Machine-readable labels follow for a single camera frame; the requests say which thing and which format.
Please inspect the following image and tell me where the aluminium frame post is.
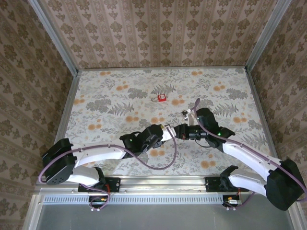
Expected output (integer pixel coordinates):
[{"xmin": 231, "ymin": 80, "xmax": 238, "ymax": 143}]
[
  {"xmin": 245, "ymin": 0, "xmax": 293, "ymax": 72},
  {"xmin": 27, "ymin": 0, "xmax": 80, "ymax": 76}
]

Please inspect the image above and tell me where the slotted grey cable duct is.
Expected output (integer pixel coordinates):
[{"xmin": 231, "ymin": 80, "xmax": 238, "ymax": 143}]
[{"xmin": 43, "ymin": 194, "xmax": 225, "ymax": 205}]

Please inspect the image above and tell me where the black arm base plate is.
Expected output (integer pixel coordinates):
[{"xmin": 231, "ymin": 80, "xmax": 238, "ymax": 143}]
[
  {"xmin": 78, "ymin": 176, "xmax": 120, "ymax": 194},
  {"xmin": 205, "ymin": 176, "xmax": 250, "ymax": 192}
]

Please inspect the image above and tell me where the thin black cable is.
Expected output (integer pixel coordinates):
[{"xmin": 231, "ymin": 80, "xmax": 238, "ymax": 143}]
[{"xmin": 194, "ymin": 138, "xmax": 212, "ymax": 149}]

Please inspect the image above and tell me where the grey metal panel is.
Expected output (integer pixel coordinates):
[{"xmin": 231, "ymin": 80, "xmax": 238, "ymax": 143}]
[{"xmin": 23, "ymin": 194, "xmax": 303, "ymax": 230}]

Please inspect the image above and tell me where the red padlock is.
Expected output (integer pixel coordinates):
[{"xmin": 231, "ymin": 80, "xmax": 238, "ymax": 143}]
[{"xmin": 151, "ymin": 94, "xmax": 167, "ymax": 103}]

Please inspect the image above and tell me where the aluminium mounting rail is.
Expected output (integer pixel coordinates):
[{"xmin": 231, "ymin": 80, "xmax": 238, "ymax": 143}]
[{"xmin": 35, "ymin": 176, "xmax": 240, "ymax": 194}]

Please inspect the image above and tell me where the black cable connector block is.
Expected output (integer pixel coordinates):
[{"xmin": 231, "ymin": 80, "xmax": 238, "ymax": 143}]
[
  {"xmin": 88, "ymin": 195, "xmax": 109, "ymax": 208},
  {"xmin": 222, "ymin": 194, "xmax": 243, "ymax": 208}
]

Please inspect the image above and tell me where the aluminium table edge rail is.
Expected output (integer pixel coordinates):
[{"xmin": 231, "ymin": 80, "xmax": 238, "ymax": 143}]
[
  {"xmin": 244, "ymin": 68, "xmax": 283, "ymax": 168},
  {"xmin": 54, "ymin": 71, "xmax": 81, "ymax": 149},
  {"xmin": 78, "ymin": 66, "xmax": 248, "ymax": 72}
]

